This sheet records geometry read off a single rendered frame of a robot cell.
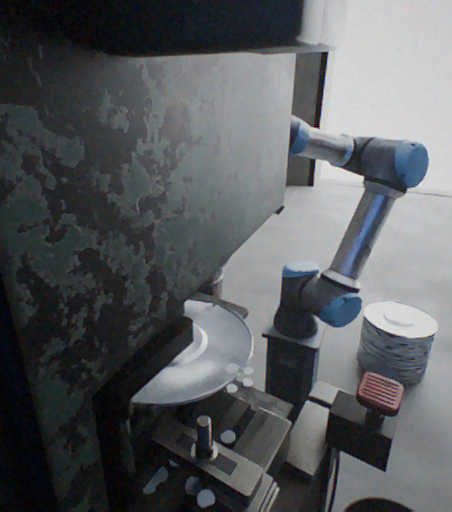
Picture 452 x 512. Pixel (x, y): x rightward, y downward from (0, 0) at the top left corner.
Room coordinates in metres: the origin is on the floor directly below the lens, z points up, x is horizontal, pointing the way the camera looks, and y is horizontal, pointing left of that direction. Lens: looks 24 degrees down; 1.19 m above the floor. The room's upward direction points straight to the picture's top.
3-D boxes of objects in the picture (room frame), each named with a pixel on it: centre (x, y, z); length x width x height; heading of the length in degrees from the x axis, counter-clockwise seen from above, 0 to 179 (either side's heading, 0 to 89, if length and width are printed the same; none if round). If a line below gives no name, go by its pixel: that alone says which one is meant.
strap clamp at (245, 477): (0.34, 0.02, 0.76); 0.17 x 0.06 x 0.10; 58
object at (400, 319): (1.44, -0.79, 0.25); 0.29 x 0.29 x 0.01
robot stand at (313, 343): (1.07, -0.25, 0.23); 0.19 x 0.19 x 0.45; 65
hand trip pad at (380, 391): (0.45, -0.24, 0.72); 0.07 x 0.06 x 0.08; 148
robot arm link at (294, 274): (1.07, -0.26, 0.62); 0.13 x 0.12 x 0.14; 29
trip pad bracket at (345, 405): (0.46, -0.23, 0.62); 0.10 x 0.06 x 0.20; 58
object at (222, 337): (0.54, 0.09, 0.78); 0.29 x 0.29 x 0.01
